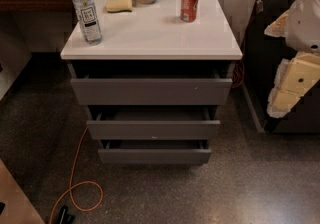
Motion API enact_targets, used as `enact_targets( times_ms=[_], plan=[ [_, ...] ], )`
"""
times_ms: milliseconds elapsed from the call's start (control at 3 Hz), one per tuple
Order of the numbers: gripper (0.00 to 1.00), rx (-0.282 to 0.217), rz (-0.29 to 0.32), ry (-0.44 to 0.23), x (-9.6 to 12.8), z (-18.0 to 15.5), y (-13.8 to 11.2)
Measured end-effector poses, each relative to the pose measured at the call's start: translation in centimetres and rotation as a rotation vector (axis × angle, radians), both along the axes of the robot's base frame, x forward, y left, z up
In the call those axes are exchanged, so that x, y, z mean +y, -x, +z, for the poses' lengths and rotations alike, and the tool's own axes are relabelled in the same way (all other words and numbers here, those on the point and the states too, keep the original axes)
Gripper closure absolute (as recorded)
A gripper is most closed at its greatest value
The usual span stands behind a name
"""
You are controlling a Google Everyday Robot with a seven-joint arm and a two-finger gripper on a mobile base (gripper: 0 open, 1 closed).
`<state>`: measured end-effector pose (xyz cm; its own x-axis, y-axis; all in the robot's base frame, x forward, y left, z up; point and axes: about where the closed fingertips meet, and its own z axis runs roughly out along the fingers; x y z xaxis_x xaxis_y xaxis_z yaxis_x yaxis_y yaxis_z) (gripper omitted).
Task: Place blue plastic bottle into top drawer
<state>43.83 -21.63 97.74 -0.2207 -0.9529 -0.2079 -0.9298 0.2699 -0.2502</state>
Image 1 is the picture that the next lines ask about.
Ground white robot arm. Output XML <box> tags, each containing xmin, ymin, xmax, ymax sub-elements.
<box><xmin>264</xmin><ymin>0</ymin><xmax>320</xmax><ymax>118</ymax></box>

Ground wooden board corner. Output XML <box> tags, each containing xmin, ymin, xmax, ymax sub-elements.
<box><xmin>0</xmin><ymin>160</ymin><xmax>45</xmax><ymax>224</ymax></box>

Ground grey bottom drawer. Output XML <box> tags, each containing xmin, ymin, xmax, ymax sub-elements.
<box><xmin>98</xmin><ymin>140</ymin><xmax>211</xmax><ymax>165</ymax></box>

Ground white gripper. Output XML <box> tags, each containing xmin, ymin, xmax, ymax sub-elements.
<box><xmin>264</xmin><ymin>0</ymin><xmax>320</xmax><ymax>118</ymax></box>

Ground grey top drawer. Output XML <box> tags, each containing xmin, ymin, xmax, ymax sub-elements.
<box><xmin>71</xmin><ymin>78</ymin><xmax>231</xmax><ymax>106</ymax></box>

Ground orange cable on right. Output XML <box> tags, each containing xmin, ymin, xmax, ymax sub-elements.
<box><xmin>231</xmin><ymin>0</ymin><xmax>320</xmax><ymax>89</ymax></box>

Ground yellow sponge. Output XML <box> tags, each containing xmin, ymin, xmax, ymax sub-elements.
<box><xmin>106</xmin><ymin>0</ymin><xmax>132</xmax><ymax>13</ymax></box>

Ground clear blue plastic water bottle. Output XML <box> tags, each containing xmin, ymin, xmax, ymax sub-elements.
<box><xmin>72</xmin><ymin>0</ymin><xmax>102</xmax><ymax>45</ymax></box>

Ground orange floor cable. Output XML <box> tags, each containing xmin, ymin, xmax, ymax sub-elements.
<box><xmin>48</xmin><ymin>127</ymin><xmax>104</xmax><ymax>224</ymax></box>

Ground red soda can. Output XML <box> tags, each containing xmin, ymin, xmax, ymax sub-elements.
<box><xmin>180</xmin><ymin>0</ymin><xmax>198</xmax><ymax>22</ymax></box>

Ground white top drawer cabinet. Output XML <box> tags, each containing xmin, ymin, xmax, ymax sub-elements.
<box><xmin>61</xmin><ymin>0</ymin><xmax>242</xmax><ymax>81</ymax></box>

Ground black plug on floor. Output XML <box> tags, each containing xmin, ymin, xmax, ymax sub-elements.
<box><xmin>56</xmin><ymin>206</ymin><xmax>75</xmax><ymax>224</ymax></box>

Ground grey drawer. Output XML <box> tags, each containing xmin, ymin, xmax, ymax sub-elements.
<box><xmin>98</xmin><ymin>140</ymin><xmax>211</xmax><ymax>165</ymax></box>
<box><xmin>71</xmin><ymin>78</ymin><xmax>231</xmax><ymax>106</ymax></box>
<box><xmin>87</xmin><ymin>106</ymin><xmax>220</xmax><ymax>140</ymax></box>

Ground grey middle drawer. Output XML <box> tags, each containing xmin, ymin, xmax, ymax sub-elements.
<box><xmin>87</xmin><ymin>106</ymin><xmax>220</xmax><ymax>140</ymax></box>

